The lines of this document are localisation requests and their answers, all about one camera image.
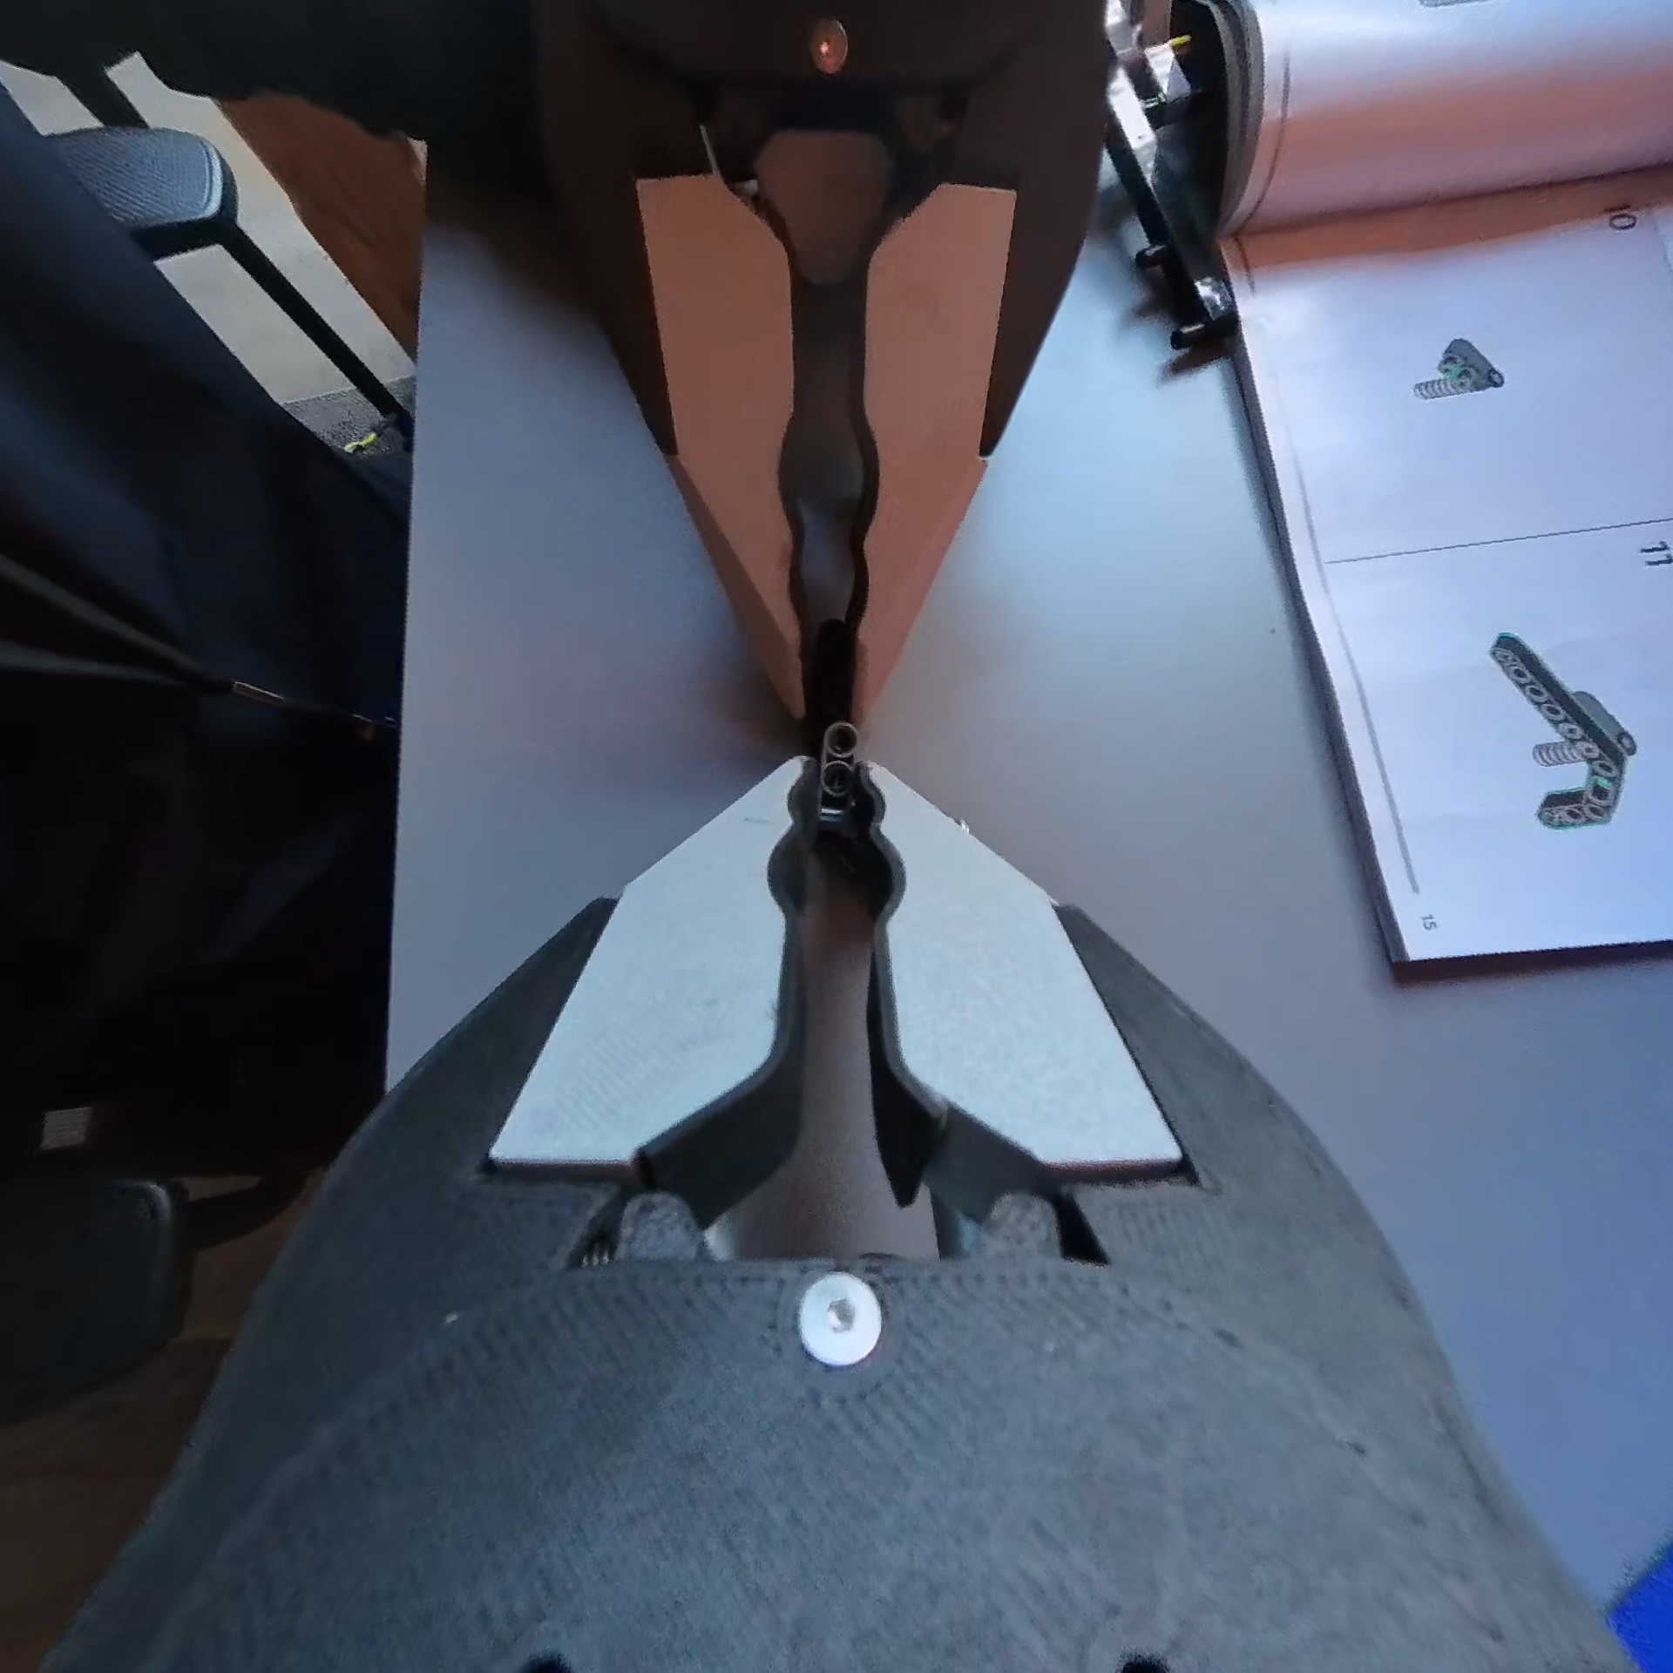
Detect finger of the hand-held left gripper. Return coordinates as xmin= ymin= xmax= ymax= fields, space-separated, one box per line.
xmin=829 ymin=181 xmax=1023 ymax=703
xmin=636 ymin=173 xmax=835 ymax=723

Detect blue mat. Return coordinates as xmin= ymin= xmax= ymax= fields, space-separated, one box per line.
xmin=1606 ymin=1545 xmax=1673 ymax=1673

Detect black lego assembly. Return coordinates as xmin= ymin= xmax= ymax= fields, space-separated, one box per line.
xmin=1102 ymin=0 xmax=1260 ymax=352

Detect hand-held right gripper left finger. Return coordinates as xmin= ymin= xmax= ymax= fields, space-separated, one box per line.
xmin=491 ymin=755 xmax=820 ymax=1231

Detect lego instruction booklet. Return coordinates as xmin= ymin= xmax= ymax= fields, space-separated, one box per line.
xmin=1222 ymin=0 xmax=1673 ymax=966

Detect dark grey lego beam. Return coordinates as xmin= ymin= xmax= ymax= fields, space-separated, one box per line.
xmin=810 ymin=723 xmax=875 ymax=840

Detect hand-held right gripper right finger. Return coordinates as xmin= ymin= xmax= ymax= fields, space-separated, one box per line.
xmin=853 ymin=758 xmax=1186 ymax=1227

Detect black chair armrest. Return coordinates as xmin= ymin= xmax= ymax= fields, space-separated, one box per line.
xmin=0 ymin=1173 xmax=188 ymax=1430
xmin=51 ymin=123 xmax=413 ymax=426

